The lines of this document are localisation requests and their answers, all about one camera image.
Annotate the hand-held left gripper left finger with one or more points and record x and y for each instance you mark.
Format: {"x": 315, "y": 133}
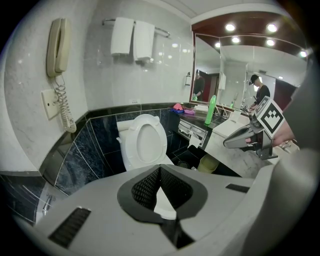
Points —
{"x": 100, "y": 212}

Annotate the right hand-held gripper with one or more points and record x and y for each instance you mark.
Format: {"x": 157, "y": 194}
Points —
{"x": 271, "y": 117}

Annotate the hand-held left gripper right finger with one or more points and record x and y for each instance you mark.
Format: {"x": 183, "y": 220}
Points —
{"x": 220, "y": 200}

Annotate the white toilet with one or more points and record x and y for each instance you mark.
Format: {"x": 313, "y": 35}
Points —
{"x": 150, "y": 120}

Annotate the chrome toilet paper holder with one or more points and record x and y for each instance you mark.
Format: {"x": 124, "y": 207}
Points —
{"x": 192, "y": 131}

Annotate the black and white vanity counter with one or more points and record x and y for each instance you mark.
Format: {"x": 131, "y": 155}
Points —
{"x": 225, "y": 155}

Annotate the yellow green waste bin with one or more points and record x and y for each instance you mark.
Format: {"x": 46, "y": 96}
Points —
{"x": 208, "y": 165}

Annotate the green plastic bottle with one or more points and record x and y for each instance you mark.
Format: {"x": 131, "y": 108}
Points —
{"x": 210, "y": 110}

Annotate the white amenity tray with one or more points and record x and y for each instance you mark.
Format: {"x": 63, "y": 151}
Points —
{"x": 200, "y": 108}

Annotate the metal floor drain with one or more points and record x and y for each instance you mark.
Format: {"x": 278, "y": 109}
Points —
{"x": 183, "y": 164}

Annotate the chrome tub faucet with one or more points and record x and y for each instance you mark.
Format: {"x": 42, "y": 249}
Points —
{"x": 48, "y": 203}

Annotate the purple cloth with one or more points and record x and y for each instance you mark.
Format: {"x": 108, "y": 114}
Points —
{"x": 190, "y": 112}

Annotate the blue cloth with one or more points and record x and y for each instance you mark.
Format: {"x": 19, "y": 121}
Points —
{"x": 176, "y": 111}

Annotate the pink cloth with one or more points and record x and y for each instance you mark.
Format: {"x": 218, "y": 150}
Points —
{"x": 178, "y": 106}

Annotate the round ceiling downlight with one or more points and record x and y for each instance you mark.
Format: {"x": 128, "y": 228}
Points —
{"x": 272, "y": 27}
{"x": 230, "y": 27}

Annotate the white towels on rack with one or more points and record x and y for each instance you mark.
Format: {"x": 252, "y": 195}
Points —
{"x": 162, "y": 32}

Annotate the white hanging towel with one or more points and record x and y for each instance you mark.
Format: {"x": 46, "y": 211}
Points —
{"x": 144, "y": 40}
{"x": 122, "y": 36}

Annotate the wood framed wall mirror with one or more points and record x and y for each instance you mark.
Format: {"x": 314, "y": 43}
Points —
{"x": 237, "y": 75}

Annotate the wall soap dispenser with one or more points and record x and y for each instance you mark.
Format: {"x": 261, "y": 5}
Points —
{"x": 188, "y": 79}

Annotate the small white wall plate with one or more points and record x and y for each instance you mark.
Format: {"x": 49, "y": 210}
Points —
{"x": 134, "y": 101}

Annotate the beige phone wall plate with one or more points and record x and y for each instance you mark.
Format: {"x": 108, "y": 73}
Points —
{"x": 47, "y": 105}

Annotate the beige wall telephone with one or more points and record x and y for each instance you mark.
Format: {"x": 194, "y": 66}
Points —
{"x": 58, "y": 45}

